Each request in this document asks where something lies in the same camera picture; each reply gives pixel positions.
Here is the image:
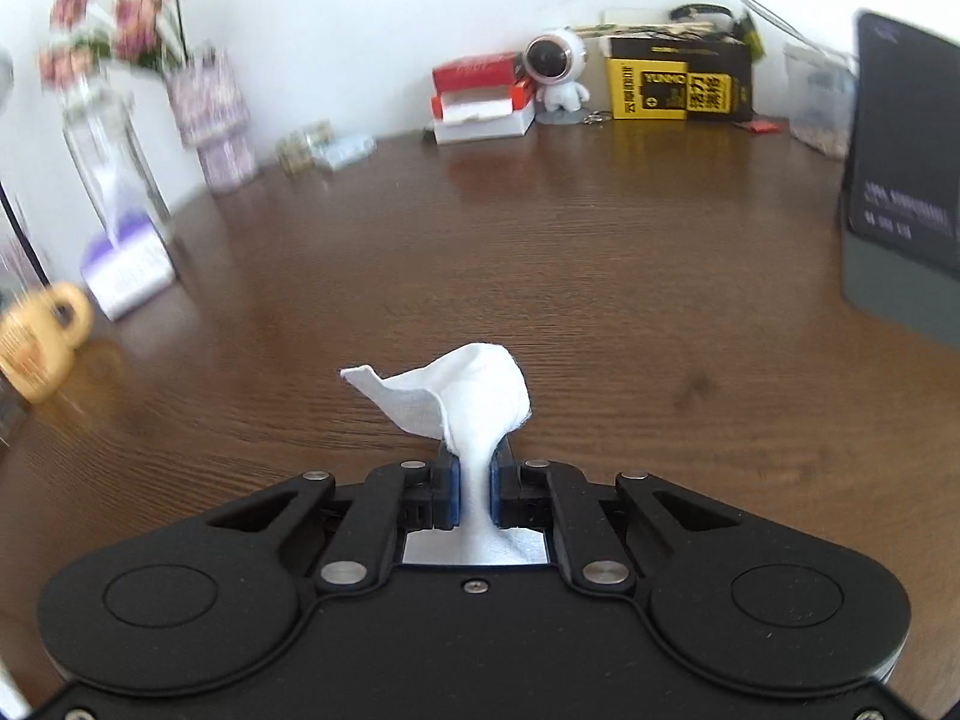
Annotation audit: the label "white cleaning cloth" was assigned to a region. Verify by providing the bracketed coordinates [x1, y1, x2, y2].
[340, 343, 548, 566]

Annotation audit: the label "purple tissue box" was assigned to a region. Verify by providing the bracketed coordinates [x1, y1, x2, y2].
[80, 211, 176, 320]

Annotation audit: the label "dried pink roses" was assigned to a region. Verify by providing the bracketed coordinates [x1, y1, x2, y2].
[37, 0, 192, 91]

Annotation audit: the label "purple ceramic vase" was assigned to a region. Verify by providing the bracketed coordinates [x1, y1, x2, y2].
[166, 49, 257, 193]

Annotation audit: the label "red white box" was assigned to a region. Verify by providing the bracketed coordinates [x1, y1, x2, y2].
[431, 52, 535, 145]

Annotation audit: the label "clear water bottle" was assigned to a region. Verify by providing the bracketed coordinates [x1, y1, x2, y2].
[62, 76, 174, 242]

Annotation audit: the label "clear tape roll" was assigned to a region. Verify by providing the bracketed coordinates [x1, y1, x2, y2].
[275, 121, 334, 176]

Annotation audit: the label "tablet with dark case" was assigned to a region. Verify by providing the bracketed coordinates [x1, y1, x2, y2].
[838, 11, 958, 346]

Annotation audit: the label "clear plastic container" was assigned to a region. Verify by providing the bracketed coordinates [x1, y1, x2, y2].
[740, 0, 859, 161]

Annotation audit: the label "small blue wipes pack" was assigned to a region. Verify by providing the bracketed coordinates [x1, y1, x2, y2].
[311, 135, 377, 172]

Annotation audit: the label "yellow black box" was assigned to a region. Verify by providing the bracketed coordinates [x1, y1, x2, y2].
[602, 34, 754, 122]

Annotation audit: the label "yellow bear mug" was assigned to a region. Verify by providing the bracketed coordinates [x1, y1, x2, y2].
[2, 283, 94, 405]

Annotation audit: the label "white astronaut figure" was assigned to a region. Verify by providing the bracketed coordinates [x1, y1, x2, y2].
[523, 29, 590, 125]

